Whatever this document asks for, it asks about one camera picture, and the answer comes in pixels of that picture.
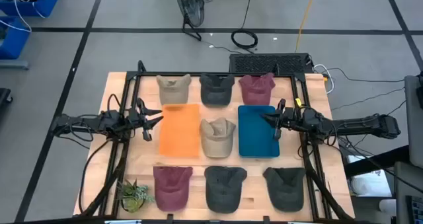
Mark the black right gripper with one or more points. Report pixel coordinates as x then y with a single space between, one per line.
289 118

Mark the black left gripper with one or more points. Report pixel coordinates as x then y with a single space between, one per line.
135 118

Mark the maroon baseball cap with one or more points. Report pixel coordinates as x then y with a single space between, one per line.
256 90
172 187

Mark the beige baseball cap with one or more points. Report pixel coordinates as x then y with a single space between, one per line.
173 90
217 139

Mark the dark grey baseball cap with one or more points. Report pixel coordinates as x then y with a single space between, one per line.
285 189
216 90
224 189

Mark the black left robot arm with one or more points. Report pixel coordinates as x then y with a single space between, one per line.
82 123

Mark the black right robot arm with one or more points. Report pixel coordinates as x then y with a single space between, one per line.
363 125

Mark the blue plastic bin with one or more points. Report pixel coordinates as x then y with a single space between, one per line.
254 141

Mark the orange plastic bin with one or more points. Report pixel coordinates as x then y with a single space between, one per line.
180 131

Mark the small yellow clip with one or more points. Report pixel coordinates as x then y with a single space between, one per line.
298 101

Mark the black perforated computer case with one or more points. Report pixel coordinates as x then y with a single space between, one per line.
264 63

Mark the potted green succulent plant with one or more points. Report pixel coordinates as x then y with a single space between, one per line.
132 197

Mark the black table clamp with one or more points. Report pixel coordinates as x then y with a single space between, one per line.
170 218
266 219

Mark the silver aluminium bar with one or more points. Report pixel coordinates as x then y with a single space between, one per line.
122 222

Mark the black beam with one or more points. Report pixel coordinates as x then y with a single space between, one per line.
376 161

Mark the black floor fan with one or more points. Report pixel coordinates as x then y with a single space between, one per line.
191 6

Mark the grey cabinet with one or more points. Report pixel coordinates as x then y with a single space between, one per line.
413 125

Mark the grey desk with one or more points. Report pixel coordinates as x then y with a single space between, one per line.
401 184

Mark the black equipment piece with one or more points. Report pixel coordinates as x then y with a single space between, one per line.
5 98

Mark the blue storage crate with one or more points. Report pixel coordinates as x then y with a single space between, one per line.
13 42
46 4

